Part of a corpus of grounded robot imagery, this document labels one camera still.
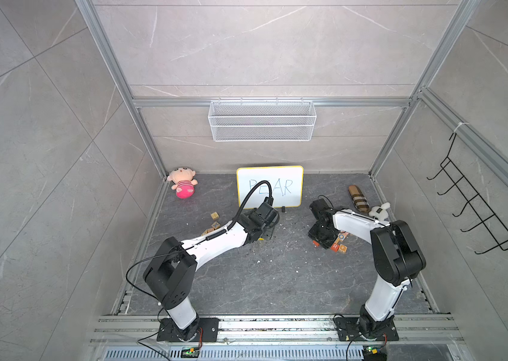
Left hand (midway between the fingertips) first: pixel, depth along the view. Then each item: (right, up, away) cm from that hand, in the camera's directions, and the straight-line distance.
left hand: (267, 222), depth 88 cm
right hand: (+22, -9, +8) cm, 25 cm away
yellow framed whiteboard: (+9, +15, +12) cm, 21 cm away
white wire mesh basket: (-2, +45, +13) cm, 47 cm away
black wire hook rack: (+63, 0, -28) cm, 69 cm away
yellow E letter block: (-3, -5, -8) cm, 10 cm away
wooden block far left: (-24, +1, +13) cm, 27 cm away
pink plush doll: (-42, +20, +23) cm, 52 cm away
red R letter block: (+29, -11, +5) cm, 31 cm away
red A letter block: (+19, -8, 0) cm, 20 cm away
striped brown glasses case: (+45, +9, +19) cm, 50 cm away
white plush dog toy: (+53, +3, +13) cm, 54 cm away
